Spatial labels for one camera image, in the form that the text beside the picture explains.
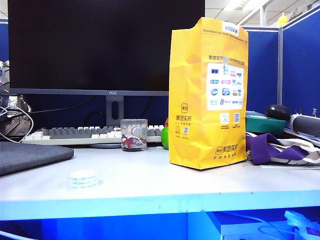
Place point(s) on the white round lid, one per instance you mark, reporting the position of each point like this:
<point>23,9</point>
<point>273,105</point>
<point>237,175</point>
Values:
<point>83,178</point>

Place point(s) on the yellow paper bag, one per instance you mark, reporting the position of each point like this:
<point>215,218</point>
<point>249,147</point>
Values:
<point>207,100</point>

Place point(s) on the purple and white cloth bag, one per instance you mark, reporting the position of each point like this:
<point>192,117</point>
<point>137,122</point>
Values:
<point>277,150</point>

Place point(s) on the translucent plastic bag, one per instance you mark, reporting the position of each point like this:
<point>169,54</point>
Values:
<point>297,222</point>

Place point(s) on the green round toy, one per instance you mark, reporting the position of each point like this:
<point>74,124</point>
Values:
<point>165,136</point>

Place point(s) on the clear cup with ribbon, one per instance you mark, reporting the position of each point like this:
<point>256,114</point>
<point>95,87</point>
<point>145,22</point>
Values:
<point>133,135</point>

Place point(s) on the grey monitor stand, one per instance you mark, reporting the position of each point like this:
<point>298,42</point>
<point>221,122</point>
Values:
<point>114,110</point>

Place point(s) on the grey and white keyboard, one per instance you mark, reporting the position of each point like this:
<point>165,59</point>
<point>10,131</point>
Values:
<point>82,133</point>

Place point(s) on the black computer monitor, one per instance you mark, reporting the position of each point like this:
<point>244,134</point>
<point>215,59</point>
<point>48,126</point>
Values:
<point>105,45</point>

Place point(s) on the green box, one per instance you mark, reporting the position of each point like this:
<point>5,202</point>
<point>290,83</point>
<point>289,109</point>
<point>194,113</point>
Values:
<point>262,122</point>

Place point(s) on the black computer mouse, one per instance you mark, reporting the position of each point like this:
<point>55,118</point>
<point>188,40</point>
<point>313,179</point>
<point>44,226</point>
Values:
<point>278,111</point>

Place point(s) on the dark grey fabric pad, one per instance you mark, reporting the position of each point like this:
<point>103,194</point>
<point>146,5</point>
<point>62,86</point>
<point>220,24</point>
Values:
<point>27,156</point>

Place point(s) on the grey cylindrical device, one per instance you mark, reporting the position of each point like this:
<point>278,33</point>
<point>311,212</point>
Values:
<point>305,123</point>

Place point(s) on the blue office partition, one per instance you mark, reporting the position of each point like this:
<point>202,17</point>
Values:
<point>300,65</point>

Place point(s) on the silver robot figurine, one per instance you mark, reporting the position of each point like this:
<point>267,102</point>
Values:
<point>10,110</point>

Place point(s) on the yellow figure on partition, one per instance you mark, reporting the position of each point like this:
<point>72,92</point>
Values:
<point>282,19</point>

